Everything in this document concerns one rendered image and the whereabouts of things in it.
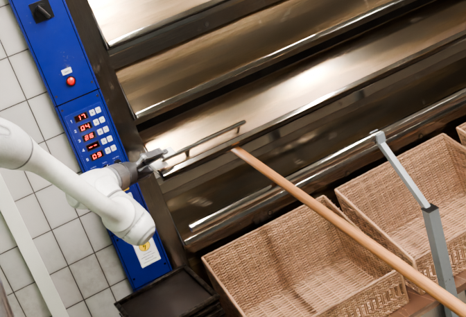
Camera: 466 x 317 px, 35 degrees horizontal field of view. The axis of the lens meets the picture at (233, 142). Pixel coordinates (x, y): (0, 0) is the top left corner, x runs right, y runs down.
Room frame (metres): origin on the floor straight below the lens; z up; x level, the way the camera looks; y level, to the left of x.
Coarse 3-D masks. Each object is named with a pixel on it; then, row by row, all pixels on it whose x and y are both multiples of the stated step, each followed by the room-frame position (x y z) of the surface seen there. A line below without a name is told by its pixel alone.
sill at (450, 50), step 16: (448, 48) 2.80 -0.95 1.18; (464, 48) 2.82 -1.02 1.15; (416, 64) 2.75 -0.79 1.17; (432, 64) 2.77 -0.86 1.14; (384, 80) 2.70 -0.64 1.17; (352, 96) 2.66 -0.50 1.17; (320, 112) 2.62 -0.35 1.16; (288, 128) 2.57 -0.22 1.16; (256, 144) 2.53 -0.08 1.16; (208, 160) 2.48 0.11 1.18; (224, 160) 2.49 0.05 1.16; (176, 176) 2.44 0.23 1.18; (192, 176) 2.45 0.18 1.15
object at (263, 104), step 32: (448, 0) 2.84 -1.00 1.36; (384, 32) 2.73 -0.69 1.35; (416, 32) 2.73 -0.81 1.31; (448, 32) 2.72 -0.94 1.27; (320, 64) 2.64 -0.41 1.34; (352, 64) 2.63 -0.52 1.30; (384, 64) 2.63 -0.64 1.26; (224, 96) 2.55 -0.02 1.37; (256, 96) 2.54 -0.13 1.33; (288, 96) 2.54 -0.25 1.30; (320, 96) 2.53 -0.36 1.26; (160, 128) 2.46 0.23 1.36; (192, 128) 2.46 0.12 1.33; (224, 128) 2.45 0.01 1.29
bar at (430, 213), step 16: (448, 96) 2.36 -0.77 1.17; (416, 112) 2.32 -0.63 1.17; (384, 128) 2.28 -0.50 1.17; (352, 144) 2.24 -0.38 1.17; (384, 144) 2.25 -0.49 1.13; (320, 160) 2.20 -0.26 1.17; (288, 176) 2.16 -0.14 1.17; (400, 176) 2.17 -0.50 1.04; (256, 192) 2.13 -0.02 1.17; (272, 192) 2.14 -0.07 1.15; (416, 192) 2.11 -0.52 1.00; (224, 208) 2.09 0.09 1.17; (240, 208) 2.10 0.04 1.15; (432, 208) 2.06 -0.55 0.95; (192, 224) 2.06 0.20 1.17; (208, 224) 2.07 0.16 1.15; (432, 224) 2.04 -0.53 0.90; (432, 240) 2.06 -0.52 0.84; (432, 256) 2.08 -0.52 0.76; (448, 256) 2.05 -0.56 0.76; (448, 272) 2.05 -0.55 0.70; (448, 288) 2.04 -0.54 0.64
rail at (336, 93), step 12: (456, 36) 2.69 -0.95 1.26; (432, 48) 2.65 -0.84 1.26; (408, 60) 2.61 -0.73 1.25; (384, 72) 2.58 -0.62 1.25; (360, 84) 2.55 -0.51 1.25; (324, 96) 2.51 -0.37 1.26; (336, 96) 2.53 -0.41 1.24; (300, 108) 2.48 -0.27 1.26; (276, 120) 2.45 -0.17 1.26; (252, 132) 2.41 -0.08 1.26; (228, 144) 2.38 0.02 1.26; (204, 156) 2.35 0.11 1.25; (180, 168) 2.33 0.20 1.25
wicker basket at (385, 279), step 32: (320, 224) 2.51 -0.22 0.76; (352, 224) 2.37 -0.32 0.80; (224, 256) 2.41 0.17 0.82; (256, 256) 2.43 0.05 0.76; (288, 256) 2.45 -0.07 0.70; (320, 256) 2.47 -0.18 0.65; (352, 256) 2.44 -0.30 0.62; (224, 288) 2.22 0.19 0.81; (256, 288) 2.39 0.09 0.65; (288, 288) 2.41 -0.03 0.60; (320, 288) 2.35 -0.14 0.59; (352, 288) 2.29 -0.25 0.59; (384, 288) 2.09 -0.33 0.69
